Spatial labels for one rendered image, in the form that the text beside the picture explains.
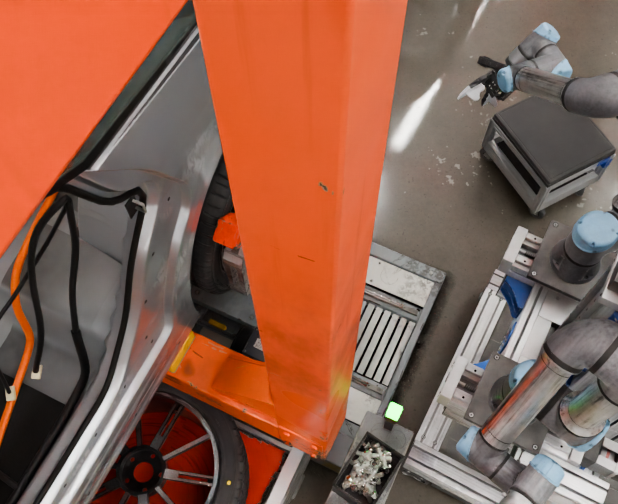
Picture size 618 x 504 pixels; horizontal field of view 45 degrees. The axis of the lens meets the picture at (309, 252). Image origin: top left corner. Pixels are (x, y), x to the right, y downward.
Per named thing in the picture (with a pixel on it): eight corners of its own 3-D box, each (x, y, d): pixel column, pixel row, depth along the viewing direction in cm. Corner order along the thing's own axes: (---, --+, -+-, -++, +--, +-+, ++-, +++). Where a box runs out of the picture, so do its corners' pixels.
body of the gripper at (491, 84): (489, 99, 244) (517, 73, 237) (477, 80, 248) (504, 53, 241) (502, 103, 250) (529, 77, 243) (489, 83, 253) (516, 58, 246)
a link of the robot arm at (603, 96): (589, 132, 192) (497, 97, 235) (627, 120, 193) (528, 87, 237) (586, 88, 187) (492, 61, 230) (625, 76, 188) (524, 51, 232)
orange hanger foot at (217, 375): (164, 329, 255) (143, 289, 224) (303, 394, 245) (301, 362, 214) (139, 371, 249) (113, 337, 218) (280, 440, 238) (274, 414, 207)
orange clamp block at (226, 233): (231, 210, 213) (217, 217, 204) (255, 221, 211) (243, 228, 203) (224, 232, 215) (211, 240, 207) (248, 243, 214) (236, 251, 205)
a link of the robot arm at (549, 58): (538, 93, 232) (521, 67, 237) (570, 83, 233) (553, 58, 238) (545, 75, 225) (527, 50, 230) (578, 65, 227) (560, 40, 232)
